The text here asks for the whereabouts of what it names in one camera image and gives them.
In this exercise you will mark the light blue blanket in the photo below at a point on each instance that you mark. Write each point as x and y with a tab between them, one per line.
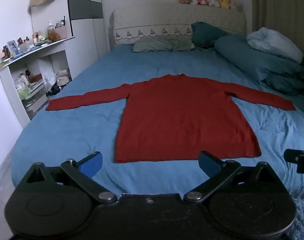
274	42

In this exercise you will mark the red knit sweater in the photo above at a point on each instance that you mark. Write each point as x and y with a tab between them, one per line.
181	117

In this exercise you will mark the cream plush toy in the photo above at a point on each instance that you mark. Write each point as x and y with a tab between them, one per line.
236	5

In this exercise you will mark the white plastic bottle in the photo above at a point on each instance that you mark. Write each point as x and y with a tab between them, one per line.
23	78

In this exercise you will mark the fluffy light blue rug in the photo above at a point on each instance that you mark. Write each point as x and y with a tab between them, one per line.
302	217

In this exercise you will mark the green packet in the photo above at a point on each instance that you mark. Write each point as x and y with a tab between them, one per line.
22	93

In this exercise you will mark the blue and white card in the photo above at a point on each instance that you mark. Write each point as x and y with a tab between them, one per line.
13	47

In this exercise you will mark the white and grey wardrobe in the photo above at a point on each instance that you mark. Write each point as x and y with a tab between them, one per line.
87	30

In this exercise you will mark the clear pump bottle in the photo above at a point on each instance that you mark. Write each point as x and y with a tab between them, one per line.
50	27

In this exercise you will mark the teal duvet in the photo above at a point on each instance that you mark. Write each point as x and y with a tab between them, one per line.
254	60

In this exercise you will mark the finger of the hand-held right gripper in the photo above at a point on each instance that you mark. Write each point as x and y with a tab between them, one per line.
293	156

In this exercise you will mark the small brown teddy bear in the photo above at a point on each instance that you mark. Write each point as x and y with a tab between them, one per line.
53	36

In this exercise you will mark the pinkish storage box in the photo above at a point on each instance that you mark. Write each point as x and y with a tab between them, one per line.
62	32

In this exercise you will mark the dark teal pillow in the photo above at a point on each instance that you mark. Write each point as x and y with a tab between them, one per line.
204	33

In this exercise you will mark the pale green pillow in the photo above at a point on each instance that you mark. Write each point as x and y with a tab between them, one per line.
157	44

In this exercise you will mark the beige cloth bag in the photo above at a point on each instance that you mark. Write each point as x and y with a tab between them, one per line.
63	78

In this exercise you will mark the white shelf unit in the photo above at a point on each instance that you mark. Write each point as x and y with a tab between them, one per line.
7	85

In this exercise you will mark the yellow plush toy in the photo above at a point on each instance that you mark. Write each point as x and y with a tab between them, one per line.
224	2

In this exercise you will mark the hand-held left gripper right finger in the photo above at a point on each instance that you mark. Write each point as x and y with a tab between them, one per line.
207	165

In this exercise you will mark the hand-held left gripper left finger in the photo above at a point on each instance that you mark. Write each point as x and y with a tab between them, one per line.
92	165

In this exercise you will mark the brown glass bottle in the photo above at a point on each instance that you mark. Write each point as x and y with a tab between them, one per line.
6	52

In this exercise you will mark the bed with blue sheet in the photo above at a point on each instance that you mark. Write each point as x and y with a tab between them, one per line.
87	130

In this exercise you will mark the cream embroidered headboard cover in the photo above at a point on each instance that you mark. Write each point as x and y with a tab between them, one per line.
166	17

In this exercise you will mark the beige curtain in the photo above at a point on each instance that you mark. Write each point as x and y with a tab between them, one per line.
279	7

